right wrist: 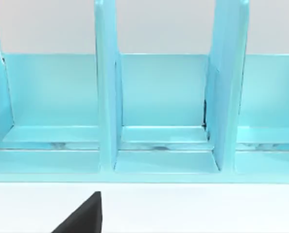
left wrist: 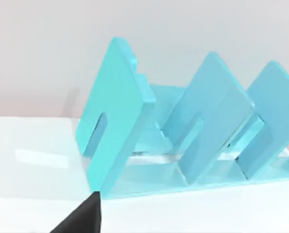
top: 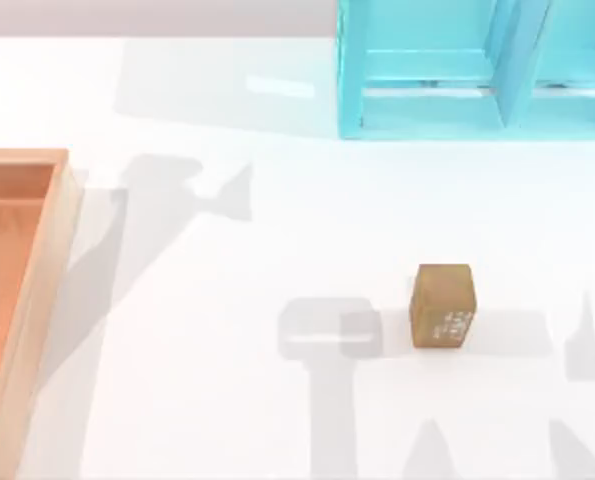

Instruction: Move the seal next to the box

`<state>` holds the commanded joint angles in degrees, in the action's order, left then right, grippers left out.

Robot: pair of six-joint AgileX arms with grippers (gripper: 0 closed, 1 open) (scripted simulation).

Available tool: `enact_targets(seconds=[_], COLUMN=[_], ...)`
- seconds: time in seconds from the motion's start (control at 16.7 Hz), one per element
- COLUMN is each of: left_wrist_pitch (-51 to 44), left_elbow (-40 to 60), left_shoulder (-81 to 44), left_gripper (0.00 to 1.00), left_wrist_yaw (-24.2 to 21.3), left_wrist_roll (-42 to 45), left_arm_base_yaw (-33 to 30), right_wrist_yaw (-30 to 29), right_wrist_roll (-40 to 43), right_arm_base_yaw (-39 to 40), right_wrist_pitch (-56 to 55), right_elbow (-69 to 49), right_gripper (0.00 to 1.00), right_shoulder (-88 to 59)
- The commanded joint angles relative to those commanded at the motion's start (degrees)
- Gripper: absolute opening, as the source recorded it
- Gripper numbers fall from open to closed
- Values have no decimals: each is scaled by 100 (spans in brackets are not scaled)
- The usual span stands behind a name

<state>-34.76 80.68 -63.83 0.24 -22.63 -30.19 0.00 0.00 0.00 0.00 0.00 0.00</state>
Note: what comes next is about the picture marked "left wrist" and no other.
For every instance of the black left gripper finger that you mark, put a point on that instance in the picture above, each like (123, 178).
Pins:
(86, 216)

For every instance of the light blue rack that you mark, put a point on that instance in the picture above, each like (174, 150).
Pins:
(183, 126)

